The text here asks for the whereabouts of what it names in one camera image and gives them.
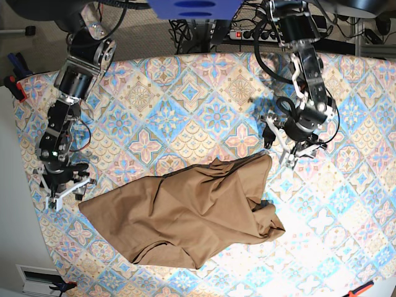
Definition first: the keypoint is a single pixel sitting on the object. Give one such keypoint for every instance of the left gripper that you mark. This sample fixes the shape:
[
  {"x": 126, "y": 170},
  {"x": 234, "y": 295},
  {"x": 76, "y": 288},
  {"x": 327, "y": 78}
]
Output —
[{"x": 299, "y": 126}]

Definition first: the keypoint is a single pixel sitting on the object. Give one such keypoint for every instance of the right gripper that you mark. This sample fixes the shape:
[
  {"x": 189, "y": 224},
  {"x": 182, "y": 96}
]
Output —
[{"x": 54, "y": 181}]

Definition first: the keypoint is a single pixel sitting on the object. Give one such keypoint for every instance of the brown t-shirt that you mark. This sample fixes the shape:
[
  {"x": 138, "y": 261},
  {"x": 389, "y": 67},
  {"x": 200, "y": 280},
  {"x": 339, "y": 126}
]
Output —
[{"x": 184, "y": 218}]

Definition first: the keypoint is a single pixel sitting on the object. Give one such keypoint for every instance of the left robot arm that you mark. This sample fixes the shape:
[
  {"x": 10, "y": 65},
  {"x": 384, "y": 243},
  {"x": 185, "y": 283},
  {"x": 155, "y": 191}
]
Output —
[{"x": 295, "y": 29}]

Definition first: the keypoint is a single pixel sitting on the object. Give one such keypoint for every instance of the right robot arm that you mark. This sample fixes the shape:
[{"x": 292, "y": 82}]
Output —
[{"x": 90, "y": 51}]

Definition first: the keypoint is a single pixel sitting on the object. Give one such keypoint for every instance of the white floor vent box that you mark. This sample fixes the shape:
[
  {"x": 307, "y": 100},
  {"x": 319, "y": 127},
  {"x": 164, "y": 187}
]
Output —
[{"x": 37, "y": 281}]

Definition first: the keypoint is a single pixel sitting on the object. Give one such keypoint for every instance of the blue black clamp bottom left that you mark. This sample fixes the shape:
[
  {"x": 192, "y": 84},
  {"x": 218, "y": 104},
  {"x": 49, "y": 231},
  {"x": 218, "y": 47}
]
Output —
[{"x": 62, "y": 286}]

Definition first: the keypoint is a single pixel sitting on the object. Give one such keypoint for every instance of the red black clamp left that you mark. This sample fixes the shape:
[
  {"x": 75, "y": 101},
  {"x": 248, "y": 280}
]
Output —
[{"x": 15, "y": 88}]

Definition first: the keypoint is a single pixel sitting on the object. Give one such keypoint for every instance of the patterned tablecloth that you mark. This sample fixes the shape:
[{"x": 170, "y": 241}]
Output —
[{"x": 157, "y": 115}]

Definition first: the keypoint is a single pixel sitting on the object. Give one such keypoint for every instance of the white power strip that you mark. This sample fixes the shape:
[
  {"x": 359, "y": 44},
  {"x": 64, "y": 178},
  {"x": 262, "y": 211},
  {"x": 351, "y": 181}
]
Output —
[{"x": 248, "y": 35}]

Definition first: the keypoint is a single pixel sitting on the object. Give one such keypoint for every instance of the blue clamp upper left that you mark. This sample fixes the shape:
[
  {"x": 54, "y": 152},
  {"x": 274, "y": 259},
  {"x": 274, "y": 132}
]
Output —
[{"x": 20, "y": 69}]

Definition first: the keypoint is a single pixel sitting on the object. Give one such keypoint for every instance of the orange clamp bottom right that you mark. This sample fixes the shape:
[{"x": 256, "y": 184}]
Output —
[{"x": 361, "y": 289}]

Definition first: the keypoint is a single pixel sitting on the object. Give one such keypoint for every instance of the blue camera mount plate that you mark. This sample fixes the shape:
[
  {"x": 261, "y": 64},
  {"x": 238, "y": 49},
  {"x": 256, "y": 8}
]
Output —
[{"x": 195, "y": 9}]

